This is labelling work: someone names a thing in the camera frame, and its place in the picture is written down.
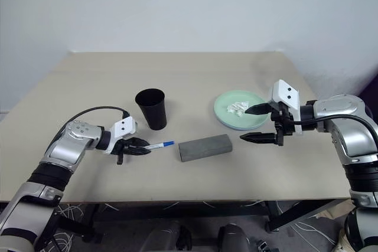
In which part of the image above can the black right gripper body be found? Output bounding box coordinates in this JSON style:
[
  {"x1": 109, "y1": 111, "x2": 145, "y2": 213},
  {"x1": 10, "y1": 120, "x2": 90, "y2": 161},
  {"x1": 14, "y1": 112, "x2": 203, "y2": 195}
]
[{"x1": 270, "y1": 101, "x2": 296, "y2": 146}]

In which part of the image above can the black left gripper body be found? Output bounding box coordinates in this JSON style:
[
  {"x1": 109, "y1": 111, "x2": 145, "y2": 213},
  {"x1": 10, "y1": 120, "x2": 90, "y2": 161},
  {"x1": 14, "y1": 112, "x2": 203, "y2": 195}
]
[{"x1": 112, "y1": 137, "x2": 133, "y2": 166}]

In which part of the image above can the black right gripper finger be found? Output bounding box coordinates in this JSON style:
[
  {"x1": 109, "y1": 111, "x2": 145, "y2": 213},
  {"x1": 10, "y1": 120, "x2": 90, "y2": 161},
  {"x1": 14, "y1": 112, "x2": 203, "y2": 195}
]
[
  {"x1": 245, "y1": 102, "x2": 272, "y2": 116},
  {"x1": 239, "y1": 133, "x2": 278, "y2": 144}
]

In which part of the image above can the white pen with blue cap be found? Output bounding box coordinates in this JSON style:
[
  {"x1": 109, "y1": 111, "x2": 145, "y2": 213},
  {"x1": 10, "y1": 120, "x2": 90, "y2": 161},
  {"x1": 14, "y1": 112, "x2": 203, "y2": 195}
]
[{"x1": 144, "y1": 140, "x2": 175, "y2": 150}]

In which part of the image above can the white paper ball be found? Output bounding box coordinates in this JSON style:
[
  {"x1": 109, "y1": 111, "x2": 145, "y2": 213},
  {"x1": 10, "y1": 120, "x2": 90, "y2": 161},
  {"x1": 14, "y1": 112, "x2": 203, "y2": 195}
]
[{"x1": 226, "y1": 100, "x2": 250, "y2": 116}]

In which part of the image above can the pale green round plate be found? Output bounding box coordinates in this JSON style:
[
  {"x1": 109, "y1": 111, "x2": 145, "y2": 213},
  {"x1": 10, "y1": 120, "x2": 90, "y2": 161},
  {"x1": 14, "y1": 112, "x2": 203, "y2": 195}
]
[{"x1": 213, "y1": 89, "x2": 270, "y2": 129}]

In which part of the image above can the blue round plate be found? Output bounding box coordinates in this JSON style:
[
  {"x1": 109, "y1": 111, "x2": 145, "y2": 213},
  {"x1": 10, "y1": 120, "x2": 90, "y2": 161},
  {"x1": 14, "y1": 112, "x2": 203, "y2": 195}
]
[{"x1": 217, "y1": 116, "x2": 268, "y2": 131}]

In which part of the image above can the black plastic cup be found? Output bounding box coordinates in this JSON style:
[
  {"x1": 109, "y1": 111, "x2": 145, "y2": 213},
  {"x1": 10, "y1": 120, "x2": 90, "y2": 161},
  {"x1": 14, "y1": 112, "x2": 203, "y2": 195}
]
[{"x1": 135, "y1": 88, "x2": 168, "y2": 131}]

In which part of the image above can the dark grey rectangular box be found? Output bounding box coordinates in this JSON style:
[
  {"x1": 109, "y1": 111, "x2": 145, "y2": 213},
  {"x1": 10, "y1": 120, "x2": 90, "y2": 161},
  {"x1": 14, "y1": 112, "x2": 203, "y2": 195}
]
[{"x1": 178, "y1": 133, "x2": 234, "y2": 163}]

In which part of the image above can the dark rounded shape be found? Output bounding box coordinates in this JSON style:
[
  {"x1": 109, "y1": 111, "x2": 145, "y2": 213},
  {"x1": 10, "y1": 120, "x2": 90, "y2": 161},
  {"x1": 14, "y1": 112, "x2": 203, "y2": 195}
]
[
  {"x1": 141, "y1": 221, "x2": 193, "y2": 252},
  {"x1": 217, "y1": 224, "x2": 258, "y2": 252}
]

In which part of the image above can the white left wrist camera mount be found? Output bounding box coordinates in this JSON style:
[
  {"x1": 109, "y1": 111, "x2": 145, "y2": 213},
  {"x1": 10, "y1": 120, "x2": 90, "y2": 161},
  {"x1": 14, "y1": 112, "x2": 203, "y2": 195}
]
[{"x1": 105, "y1": 117, "x2": 139, "y2": 155}]

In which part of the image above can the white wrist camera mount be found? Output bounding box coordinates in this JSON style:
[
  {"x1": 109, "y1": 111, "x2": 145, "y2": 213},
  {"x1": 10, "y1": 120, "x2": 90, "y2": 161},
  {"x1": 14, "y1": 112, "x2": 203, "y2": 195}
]
[
  {"x1": 271, "y1": 79, "x2": 304, "y2": 138},
  {"x1": 105, "y1": 117, "x2": 139, "y2": 155}
]

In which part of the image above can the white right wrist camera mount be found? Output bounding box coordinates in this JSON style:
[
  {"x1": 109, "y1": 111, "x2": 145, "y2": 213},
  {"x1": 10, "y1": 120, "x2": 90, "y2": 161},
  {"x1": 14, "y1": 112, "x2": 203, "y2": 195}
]
[{"x1": 271, "y1": 79, "x2": 304, "y2": 138}]

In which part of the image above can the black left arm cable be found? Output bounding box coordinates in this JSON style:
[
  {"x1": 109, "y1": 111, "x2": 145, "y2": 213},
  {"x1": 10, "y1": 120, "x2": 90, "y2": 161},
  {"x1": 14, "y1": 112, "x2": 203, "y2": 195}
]
[{"x1": 61, "y1": 106, "x2": 131, "y2": 125}]

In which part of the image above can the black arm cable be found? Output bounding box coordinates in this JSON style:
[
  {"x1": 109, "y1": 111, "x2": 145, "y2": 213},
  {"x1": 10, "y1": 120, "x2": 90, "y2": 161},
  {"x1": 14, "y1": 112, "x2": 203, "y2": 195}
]
[
  {"x1": 285, "y1": 115, "x2": 378, "y2": 140},
  {"x1": 61, "y1": 106, "x2": 131, "y2": 125}
]

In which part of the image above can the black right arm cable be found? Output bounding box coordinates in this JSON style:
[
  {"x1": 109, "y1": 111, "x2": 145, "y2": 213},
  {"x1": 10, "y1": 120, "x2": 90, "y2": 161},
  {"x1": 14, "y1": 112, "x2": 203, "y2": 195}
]
[{"x1": 285, "y1": 115, "x2": 378, "y2": 140}]

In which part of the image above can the white floor cable tangle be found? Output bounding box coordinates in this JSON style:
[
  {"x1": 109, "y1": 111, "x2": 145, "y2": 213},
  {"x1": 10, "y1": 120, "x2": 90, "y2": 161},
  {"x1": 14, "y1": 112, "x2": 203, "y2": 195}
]
[
  {"x1": 291, "y1": 212, "x2": 348, "y2": 248},
  {"x1": 54, "y1": 203, "x2": 88, "y2": 252}
]

